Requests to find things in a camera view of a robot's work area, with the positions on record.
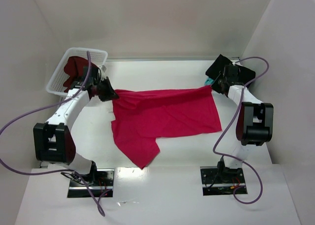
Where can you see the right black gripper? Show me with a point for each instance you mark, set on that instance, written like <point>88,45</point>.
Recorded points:
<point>219,84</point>

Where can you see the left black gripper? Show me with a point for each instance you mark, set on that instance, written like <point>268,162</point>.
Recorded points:
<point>106,90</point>

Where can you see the pink t shirt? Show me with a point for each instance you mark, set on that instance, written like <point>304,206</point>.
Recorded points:
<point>144,116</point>

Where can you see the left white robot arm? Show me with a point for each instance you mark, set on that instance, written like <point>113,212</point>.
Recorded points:
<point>52,139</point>

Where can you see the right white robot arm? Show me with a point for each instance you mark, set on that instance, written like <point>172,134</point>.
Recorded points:
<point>254,118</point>

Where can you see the black folded t shirt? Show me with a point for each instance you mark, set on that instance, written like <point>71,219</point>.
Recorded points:
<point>221,61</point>

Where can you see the teal folded t shirt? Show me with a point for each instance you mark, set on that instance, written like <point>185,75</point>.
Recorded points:
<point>208,82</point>

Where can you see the white plastic basket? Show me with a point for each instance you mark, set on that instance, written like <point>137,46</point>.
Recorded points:
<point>55,84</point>

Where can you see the dark red t shirt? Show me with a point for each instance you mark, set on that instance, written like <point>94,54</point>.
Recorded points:
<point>74,69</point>

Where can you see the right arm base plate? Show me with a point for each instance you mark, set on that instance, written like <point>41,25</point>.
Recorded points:
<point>222,183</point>

